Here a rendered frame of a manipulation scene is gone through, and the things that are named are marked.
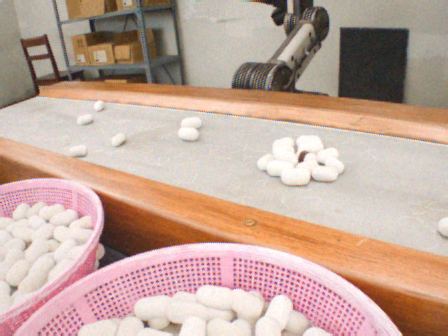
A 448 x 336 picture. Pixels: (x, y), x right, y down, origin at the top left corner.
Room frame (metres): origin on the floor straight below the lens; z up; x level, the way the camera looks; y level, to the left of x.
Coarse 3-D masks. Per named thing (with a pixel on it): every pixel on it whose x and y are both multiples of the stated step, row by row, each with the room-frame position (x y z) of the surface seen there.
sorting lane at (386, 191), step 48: (48, 144) 0.63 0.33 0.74; (96, 144) 0.59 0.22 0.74; (144, 144) 0.57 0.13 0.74; (192, 144) 0.54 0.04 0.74; (240, 144) 0.52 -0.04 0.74; (336, 144) 0.48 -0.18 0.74; (384, 144) 0.46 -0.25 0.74; (432, 144) 0.45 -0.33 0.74; (240, 192) 0.37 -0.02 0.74; (288, 192) 0.36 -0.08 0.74; (336, 192) 0.34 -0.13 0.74; (384, 192) 0.33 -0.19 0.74; (432, 192) 0.32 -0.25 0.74; (384, 240) 0.25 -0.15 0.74; (432, 240) 0.24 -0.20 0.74
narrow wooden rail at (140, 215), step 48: (0, 144) 0.60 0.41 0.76; (96, 192) 0.37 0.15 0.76; (144, 192) 0.35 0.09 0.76; (192, 192) 0.34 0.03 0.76; (144, 240) 0.32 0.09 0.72; (192, 240) 0.28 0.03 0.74; (240, 240) 0.25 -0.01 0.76; (288, 240) 0.24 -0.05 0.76; (336, 240) 0.23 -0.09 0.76; (384, 288) 0.17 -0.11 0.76; (432, 288) 0.16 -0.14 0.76
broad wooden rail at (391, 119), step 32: (64, 96) 1.04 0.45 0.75; (96, 96) 0.95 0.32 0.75; (128, 96) 0.87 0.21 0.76; (160, 96) 0.81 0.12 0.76; (192, 96) 0.76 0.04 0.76; (224, 96) 0.73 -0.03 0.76; (256, 96) 0.71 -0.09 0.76; (288, 96) 0.69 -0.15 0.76; (320, 96) 0.67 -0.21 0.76; (352, 128) 0.53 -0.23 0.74; (384, 128) 0.50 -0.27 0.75; (416, 128) 0.48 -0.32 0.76
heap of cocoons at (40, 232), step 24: (24, 216) 0.37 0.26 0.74; (48, 216) 0.36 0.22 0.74; (72, 216) 0.35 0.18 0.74; (0, 240) 0.31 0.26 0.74; (24, 240) 0.32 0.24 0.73; (48, 240) 0.31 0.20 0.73; (72, 240) 0.30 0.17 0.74; (0, 264) 0.28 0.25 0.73; (24, 264) 0.26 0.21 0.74; (48, 264) 0.27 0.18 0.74; (96, 264) 0.28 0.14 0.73; (0, 288) 0.23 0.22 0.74; (24, 288) 0.23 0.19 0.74
